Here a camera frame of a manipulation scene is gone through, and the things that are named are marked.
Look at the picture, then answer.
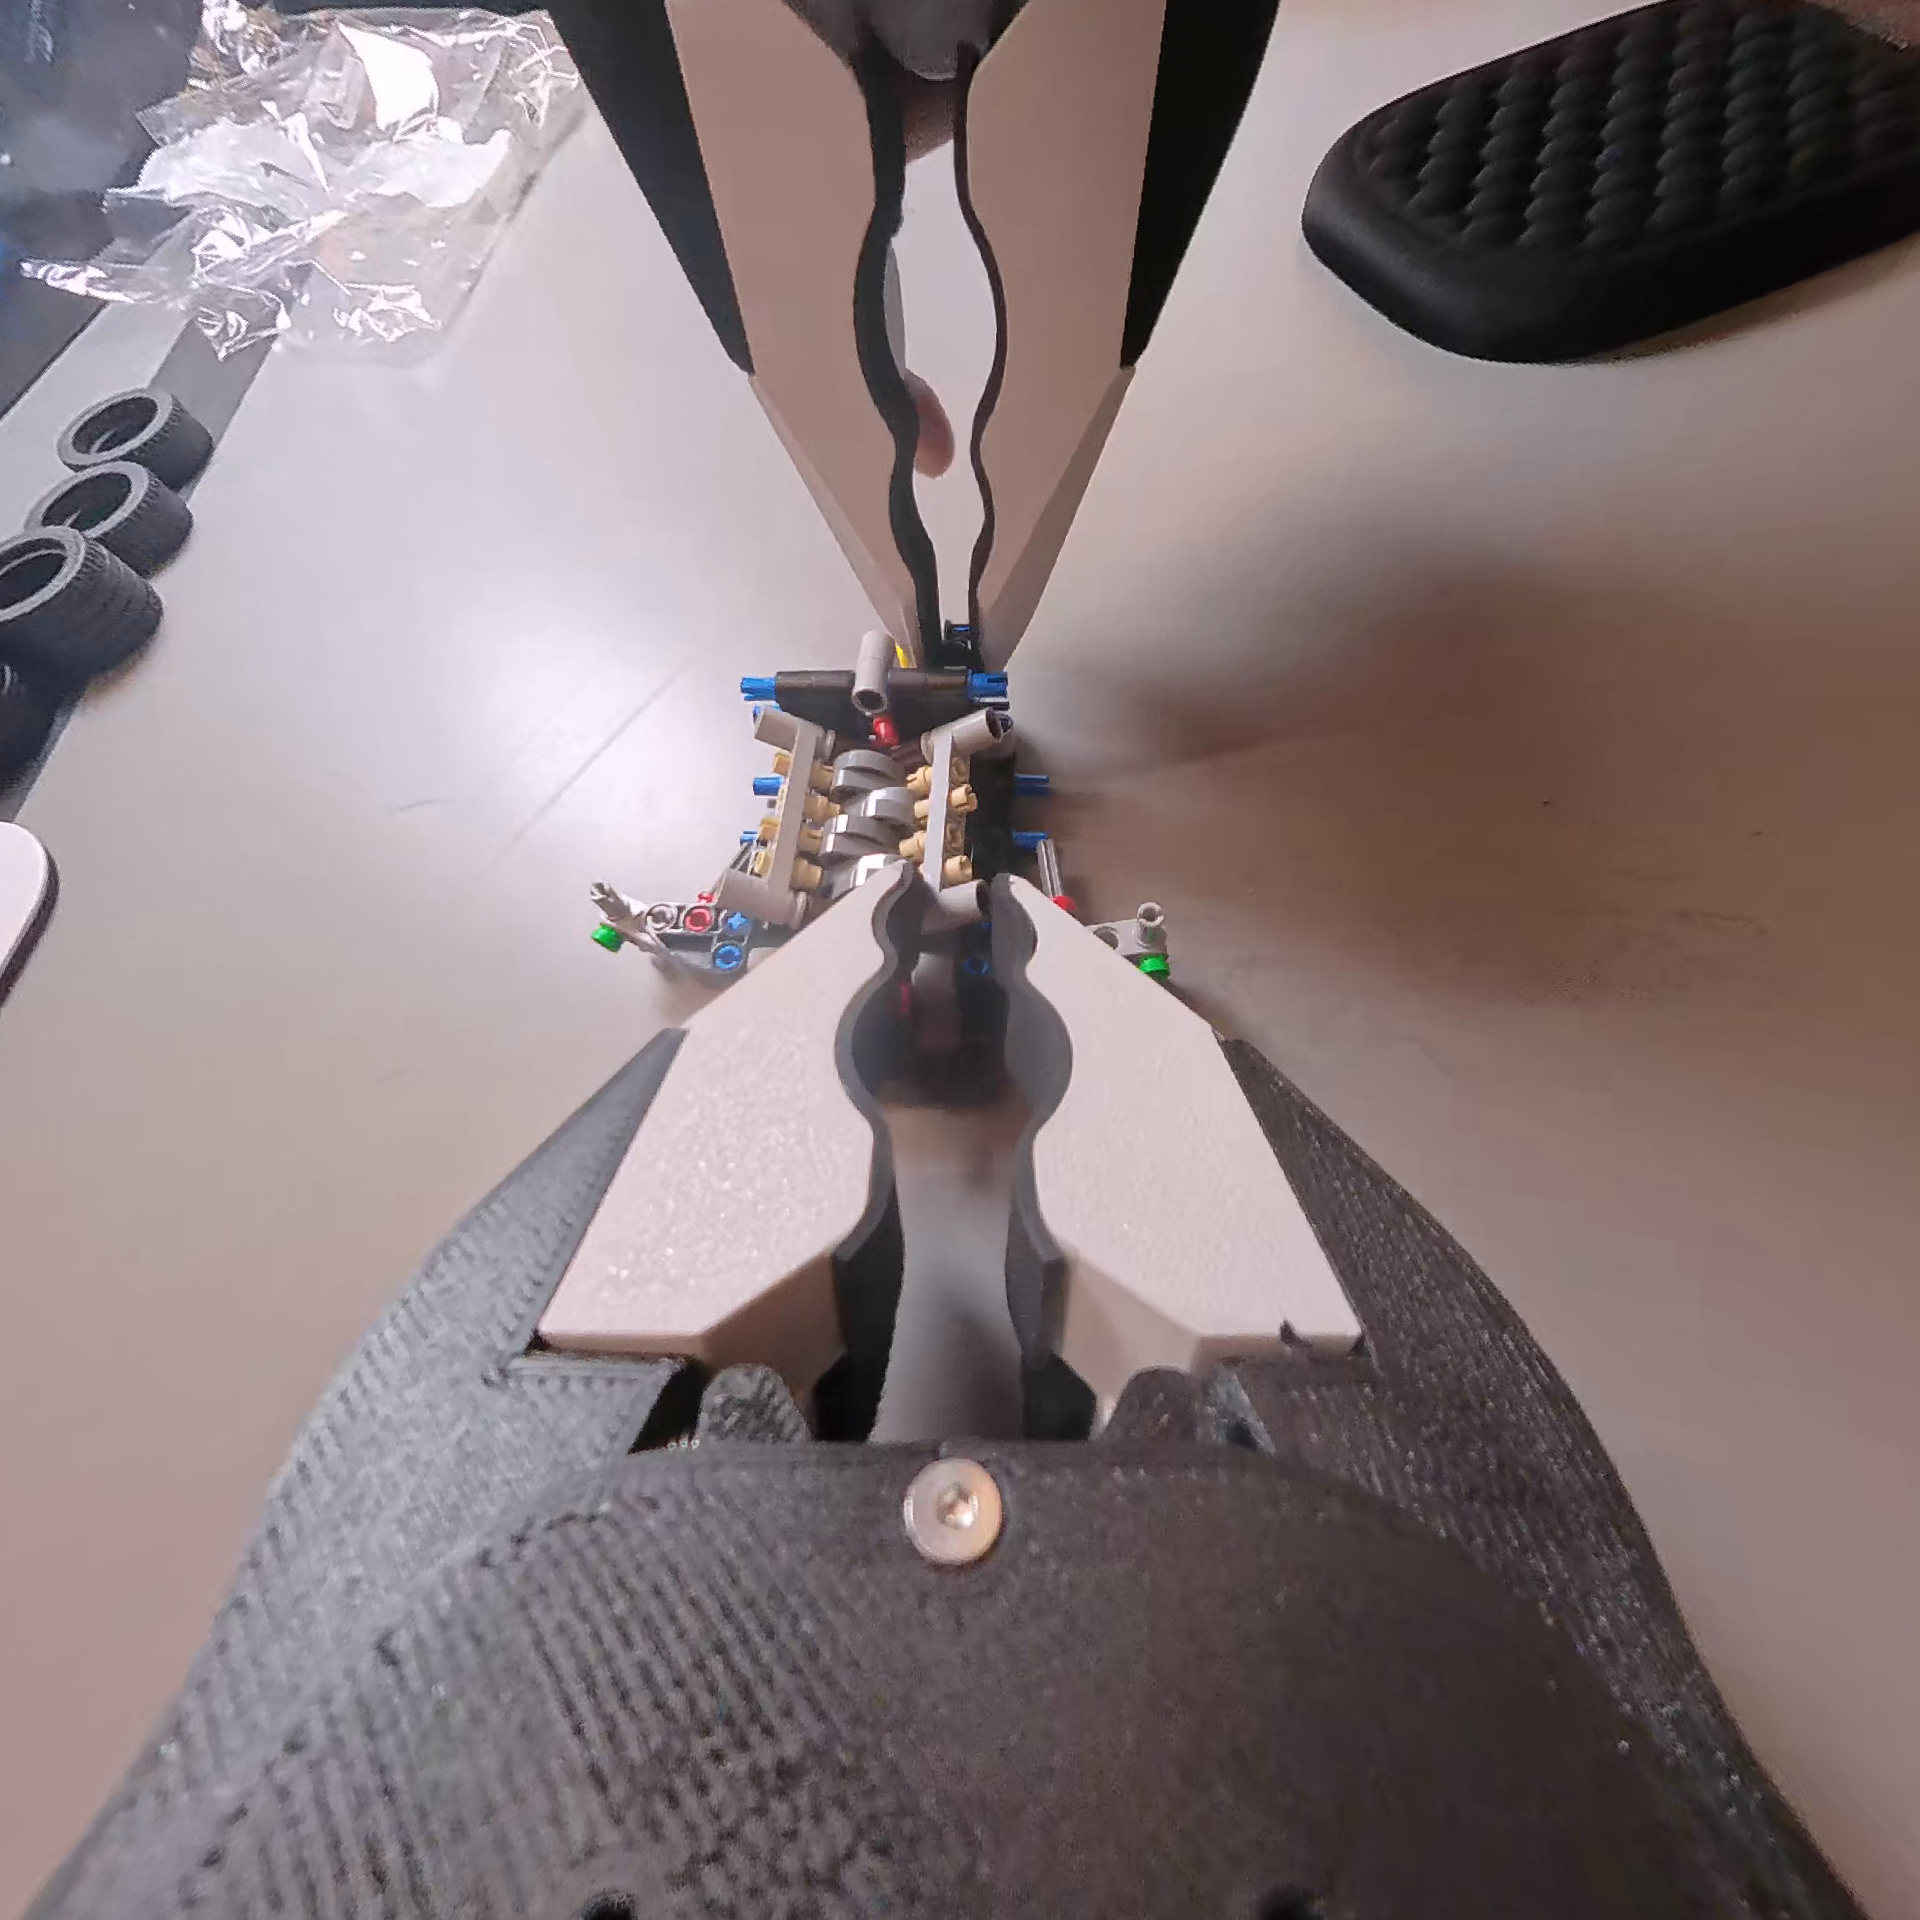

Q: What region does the black lego tire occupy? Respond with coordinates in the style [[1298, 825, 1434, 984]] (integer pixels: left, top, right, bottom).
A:
[[0, 662, 63, 783], [58, 392, 215, 489], [23, 459, 194, 577], [0, 528, 166, 670]]

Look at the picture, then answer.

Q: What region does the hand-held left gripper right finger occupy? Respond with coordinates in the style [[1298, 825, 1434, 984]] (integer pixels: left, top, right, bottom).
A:
[[984, 873, 1367, 1419]]

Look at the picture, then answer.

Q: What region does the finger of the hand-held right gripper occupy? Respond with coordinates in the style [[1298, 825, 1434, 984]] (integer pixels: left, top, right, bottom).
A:
[[664, 0, 943, 650], [952, 0, 1173, 666]]

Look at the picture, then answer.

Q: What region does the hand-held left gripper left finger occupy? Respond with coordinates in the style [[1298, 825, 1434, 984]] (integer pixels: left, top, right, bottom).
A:
[[537, 873, 921, 1403]]

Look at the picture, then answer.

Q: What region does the row of black rubber tyres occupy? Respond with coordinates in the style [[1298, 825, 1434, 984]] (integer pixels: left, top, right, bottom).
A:
[[0, 300, 270, 783]]

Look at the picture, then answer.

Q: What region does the empty clear plastic bag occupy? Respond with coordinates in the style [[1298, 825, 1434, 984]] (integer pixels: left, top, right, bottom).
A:
[[23, 0, 589, 361]]

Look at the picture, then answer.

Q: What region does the lego car chassis assembly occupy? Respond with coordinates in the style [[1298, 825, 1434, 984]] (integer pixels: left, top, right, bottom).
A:
[[585, 632, 1176, 1113]]

